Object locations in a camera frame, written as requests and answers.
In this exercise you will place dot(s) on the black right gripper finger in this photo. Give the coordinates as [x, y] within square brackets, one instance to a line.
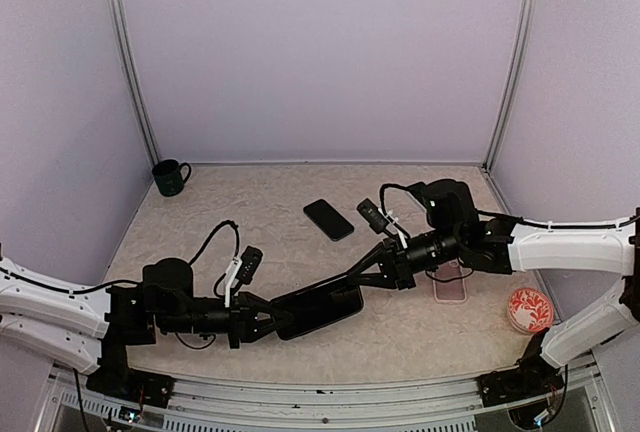
[352, 282]
[371, 262]

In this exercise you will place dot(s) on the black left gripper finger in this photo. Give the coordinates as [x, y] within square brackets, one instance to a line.
[263, 323]
[256, 305]

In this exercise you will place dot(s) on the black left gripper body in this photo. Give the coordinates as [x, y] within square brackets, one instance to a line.
[184, 322]

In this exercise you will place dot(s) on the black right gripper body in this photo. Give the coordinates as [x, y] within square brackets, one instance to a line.
[449, 247]

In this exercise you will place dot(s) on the pink clear phone case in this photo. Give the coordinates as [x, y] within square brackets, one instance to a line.
[449, 283]

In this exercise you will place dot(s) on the small black phone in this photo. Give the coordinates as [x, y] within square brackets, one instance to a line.
[324, 216]

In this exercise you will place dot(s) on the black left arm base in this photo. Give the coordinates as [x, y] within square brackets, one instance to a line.
[115, 378]

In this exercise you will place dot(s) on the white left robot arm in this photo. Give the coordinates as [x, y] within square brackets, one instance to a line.
[91, 328]

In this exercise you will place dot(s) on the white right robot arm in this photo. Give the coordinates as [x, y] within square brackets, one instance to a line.
[501, 244]

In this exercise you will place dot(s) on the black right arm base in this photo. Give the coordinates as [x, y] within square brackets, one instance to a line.
[530, 377]

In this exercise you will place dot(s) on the red patterned white dish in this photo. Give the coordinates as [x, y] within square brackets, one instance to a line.
[530, 311]

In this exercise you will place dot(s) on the dark green mug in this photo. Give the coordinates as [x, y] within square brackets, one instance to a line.
[170, 176]

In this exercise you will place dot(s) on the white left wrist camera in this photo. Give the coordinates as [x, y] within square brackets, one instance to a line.
[240, 272]

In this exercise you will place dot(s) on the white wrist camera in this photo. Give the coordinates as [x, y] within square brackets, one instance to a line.
[240, 272]
[380, 223]

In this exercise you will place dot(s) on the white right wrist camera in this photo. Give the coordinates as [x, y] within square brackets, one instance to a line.
[380, 223]

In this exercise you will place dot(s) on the aluminium front rail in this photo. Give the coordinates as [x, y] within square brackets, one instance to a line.
[448, 404]

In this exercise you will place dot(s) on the right aluminium corner post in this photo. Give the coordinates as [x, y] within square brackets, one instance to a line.
[523, 26]

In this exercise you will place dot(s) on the aluminium corner post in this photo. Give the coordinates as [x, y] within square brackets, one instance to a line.
[132, 80]
[523, 26]

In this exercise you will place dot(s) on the left aluminium corner post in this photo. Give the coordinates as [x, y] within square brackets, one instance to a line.
[132, 80]

